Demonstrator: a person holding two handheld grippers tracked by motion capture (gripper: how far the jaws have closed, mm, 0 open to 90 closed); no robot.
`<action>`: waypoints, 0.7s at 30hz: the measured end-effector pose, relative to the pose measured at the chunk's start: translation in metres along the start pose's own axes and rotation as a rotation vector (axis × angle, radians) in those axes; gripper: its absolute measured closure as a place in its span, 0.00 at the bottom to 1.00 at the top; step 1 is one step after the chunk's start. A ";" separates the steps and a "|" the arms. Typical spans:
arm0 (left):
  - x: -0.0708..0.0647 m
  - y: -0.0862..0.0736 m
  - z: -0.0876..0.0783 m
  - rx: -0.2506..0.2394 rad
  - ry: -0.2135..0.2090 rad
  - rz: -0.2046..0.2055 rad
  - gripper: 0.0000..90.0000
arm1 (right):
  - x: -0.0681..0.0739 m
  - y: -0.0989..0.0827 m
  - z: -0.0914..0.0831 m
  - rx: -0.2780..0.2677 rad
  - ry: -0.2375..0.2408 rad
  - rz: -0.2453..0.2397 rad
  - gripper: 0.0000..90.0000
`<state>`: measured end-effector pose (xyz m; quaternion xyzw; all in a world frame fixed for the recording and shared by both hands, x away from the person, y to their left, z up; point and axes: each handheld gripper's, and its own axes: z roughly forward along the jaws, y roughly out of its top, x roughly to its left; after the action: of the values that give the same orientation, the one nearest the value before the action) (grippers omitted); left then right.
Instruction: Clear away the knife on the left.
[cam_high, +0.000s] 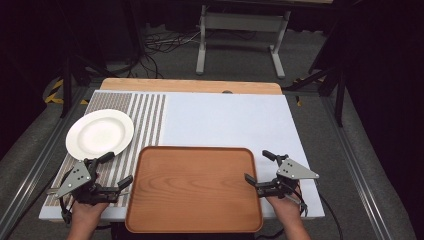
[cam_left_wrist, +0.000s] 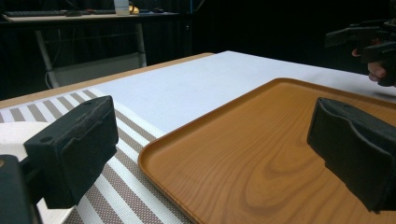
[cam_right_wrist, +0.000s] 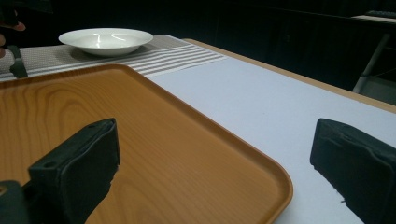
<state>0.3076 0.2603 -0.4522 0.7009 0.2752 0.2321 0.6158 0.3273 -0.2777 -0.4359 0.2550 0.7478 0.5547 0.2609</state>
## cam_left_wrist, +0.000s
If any white table mat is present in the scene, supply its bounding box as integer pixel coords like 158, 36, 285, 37
92, 50, 396, 135

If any black keyboard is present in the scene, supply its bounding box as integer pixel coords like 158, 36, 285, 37
3, 9, 67, 18

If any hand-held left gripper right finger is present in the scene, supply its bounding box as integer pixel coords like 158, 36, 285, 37
306, 96, 396, 214

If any white box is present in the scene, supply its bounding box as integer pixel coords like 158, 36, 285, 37
113, 0, 131, 16

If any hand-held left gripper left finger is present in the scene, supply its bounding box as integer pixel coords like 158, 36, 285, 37
22, 95, 120, 210

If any background desk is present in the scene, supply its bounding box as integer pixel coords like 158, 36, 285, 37
0, 11, 188, 91

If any striped placemat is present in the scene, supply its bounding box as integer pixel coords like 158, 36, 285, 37
0, 88, 194, 224

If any brown wooden tray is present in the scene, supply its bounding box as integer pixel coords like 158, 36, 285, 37
137, 77, 396, 224

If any white plate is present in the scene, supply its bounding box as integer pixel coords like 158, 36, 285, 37
0, 120, 73, 224

